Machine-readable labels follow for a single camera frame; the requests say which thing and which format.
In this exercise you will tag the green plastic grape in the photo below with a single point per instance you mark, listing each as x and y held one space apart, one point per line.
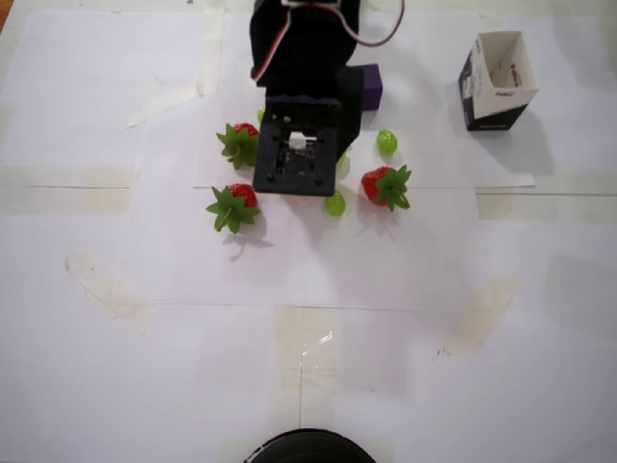
335 206
341 161
387 143
260 116

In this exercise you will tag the purple wooden cube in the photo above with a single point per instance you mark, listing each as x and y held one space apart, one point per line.
373 87

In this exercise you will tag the white black cardboard box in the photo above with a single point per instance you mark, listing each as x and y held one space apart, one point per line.
491 116

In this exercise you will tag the red plastic strawberry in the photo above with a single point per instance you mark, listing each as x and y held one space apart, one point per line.
373 185
229 209
238 144

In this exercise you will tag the clear tape strip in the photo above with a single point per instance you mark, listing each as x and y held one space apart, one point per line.
111 294
72 198
554 207
209 58
477 318
289 347
159 101

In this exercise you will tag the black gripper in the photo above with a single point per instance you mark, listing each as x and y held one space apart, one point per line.
350 108

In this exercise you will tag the black round object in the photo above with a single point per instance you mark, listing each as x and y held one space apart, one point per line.
308 448

